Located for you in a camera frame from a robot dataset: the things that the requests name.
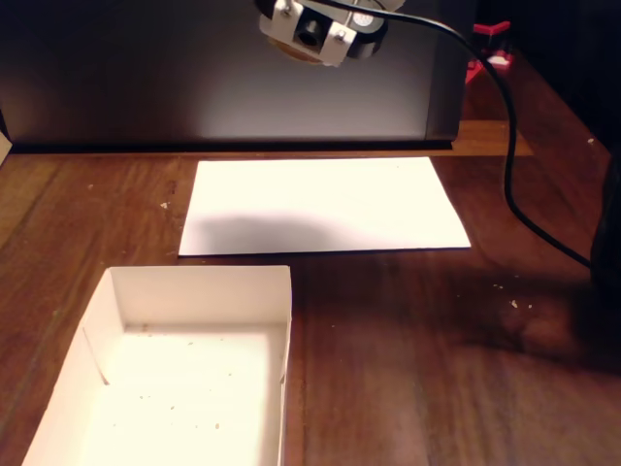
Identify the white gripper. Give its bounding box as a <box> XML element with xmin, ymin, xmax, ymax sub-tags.
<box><xmin>344</xmin><ymin>0</ymin><xmax>407</xmax><ymax>60</ymax></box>

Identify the white cardboard box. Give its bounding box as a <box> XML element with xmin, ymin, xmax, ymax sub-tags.
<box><xmin>21</xmin><ymin>264</ymin><xmax>294</xmax><ymax>466</ymax></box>

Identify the red plastic clamp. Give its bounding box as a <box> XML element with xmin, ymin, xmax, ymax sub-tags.
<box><xmin>465</xmin><ymin>20</ymin><xmax>515</xmax><ymax>84</ymax></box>

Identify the white paper sheet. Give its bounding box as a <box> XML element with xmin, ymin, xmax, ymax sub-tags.
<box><xmin>178</xmin><ymin>155</ymin><xmax>473</xmax><ymax>257</ymax></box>

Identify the black upright panel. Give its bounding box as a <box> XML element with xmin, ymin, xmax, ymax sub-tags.
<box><xmin>0</xmin><ymin>0</ymin><xmax>479</xmax><ymax>151</ymax></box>

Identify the black wrist camera white mount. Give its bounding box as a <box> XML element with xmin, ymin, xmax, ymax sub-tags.
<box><xmin>258</xmin><ymin>0</ymin><xmax>358</xmax><ymax>68</ymax></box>

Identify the black camera cable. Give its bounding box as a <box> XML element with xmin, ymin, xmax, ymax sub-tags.
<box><xmin>303</xmin><ymin>0</ymin><xmax>594</xmax><ymax>267</ymax></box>

